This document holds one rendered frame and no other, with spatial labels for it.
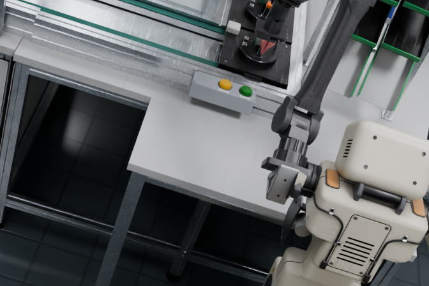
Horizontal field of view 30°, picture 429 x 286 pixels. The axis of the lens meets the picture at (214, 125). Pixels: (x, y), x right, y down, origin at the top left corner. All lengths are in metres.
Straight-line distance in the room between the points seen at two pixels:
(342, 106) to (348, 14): 0.89
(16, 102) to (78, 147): 0.88
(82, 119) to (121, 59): 1.14
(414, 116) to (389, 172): 1.10
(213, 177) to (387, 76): 0.73
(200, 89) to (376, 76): 0.61
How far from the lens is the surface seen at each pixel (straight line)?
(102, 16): 2.76
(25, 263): 3.13
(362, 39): 2.58
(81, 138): 3.62
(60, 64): 2.61
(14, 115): 2.79
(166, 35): 2.76
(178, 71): 2.60
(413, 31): 2.70
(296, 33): 2.94
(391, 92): 2.74
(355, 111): 2.88
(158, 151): 2.40
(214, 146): 2.48
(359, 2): 2.03
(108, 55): 2.61
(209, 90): 2.53
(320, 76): 2.03
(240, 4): 2.96
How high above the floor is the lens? 2.47
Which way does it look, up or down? 39 degrees down
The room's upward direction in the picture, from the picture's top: 22 degrees clockwise
